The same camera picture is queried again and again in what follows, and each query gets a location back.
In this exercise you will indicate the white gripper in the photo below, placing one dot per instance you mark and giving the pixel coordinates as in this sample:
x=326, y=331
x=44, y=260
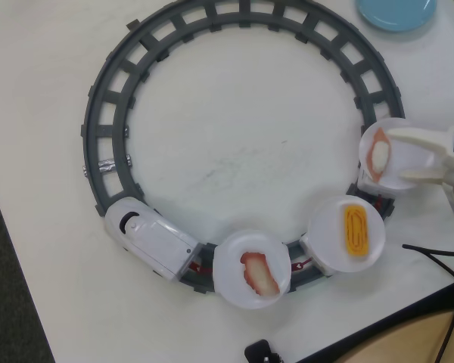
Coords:
x=440, y=148

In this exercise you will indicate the yellow egg sushi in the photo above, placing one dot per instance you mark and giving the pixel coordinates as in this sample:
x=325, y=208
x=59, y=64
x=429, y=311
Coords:
x=356, y=230

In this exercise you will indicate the blue round dish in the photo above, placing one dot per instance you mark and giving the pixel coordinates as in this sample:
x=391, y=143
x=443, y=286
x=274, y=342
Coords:
x=393, y=15

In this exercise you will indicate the octopus sushi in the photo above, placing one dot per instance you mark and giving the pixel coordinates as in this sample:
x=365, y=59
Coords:
x=259, y=274

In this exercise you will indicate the white Shinkansen toy locomotive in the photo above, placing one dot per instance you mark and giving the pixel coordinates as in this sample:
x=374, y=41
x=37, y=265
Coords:
x=151, y=238

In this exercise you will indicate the white round plate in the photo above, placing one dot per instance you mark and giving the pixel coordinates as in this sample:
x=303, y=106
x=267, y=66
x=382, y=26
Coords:
x=408, y=159
x=231, y=280
x=325, y=227

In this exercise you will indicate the small black clamp object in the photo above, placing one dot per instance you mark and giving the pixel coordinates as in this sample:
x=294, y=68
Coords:
x=259, y=351

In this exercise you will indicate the grey circular toy train track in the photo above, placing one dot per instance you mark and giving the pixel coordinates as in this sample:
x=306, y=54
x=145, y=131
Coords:
x=113, y=113

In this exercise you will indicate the silver foil tape strip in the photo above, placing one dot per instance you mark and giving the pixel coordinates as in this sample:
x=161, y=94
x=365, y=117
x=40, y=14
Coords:
x=106, y=166

